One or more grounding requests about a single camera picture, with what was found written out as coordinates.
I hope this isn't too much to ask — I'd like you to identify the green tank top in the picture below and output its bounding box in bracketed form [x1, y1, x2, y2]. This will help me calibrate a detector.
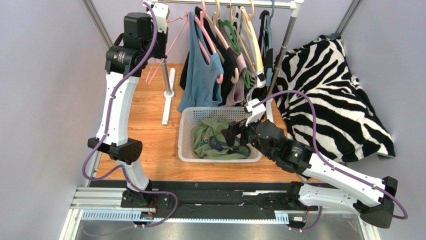
[191, 117, 251, 160]

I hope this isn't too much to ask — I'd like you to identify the thin pink wire hanger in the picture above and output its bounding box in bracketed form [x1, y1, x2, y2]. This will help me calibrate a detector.
[145, 10, 189, 86]

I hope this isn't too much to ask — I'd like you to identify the thick pink plastic hanger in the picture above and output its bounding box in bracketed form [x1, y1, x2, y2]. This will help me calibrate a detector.
[194, 0, 217, 63]

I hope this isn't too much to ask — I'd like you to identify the blue tank top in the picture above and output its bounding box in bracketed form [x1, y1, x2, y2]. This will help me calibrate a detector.
[177, 11, 224, 112]

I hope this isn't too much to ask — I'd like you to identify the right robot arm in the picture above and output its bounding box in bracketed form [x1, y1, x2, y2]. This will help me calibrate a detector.
[221, 120, 398, 229]

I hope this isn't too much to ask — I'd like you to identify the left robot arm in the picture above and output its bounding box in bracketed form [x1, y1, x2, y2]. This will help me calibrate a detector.
[87, 12, 165, 208]

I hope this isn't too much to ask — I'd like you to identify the mauve tank top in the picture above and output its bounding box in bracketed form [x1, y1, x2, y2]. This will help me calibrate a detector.
[225, 53, 247, 107]

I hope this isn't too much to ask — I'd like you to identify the beige wooden hanger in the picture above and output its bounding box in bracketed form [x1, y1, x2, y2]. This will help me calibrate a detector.
[204, 0, 240, 84]

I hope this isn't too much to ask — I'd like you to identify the green hanger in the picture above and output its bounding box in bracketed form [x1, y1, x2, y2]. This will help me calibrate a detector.
[218, 19, 251, 90]

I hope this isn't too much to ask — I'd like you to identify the black tank top on right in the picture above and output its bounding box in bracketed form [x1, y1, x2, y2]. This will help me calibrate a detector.
[258, 10, 270, 81]

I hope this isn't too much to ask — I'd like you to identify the grey-blue hanger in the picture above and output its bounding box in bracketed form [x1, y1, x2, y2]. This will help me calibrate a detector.
[265, 0, 275, 88]

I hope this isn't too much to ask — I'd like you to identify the white plastic laundry basket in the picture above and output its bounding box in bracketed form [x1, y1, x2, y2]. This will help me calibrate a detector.
[178, 106, 262, 163]

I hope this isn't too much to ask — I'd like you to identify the zebra print blanket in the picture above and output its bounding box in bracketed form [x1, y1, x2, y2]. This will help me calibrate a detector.
[273, 35, 396, 163]

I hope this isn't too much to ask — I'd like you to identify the metal clothes rack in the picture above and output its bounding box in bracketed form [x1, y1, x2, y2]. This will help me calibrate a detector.
[160, 0, 304, 125]

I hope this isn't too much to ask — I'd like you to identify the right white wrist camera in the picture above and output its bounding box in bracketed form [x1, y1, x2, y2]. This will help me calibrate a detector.
[244, 98, 266, 127]

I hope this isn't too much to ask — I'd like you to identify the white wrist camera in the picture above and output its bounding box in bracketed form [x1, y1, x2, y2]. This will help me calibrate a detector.
[143, 0, 170, 34]
[244, 98, 266, 127]

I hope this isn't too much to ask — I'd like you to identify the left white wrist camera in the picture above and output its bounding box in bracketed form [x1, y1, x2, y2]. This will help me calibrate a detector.
[143, 0, 170, 34]

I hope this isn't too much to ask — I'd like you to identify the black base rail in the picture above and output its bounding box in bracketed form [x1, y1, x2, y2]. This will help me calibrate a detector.
[89, 180, 319, 220]

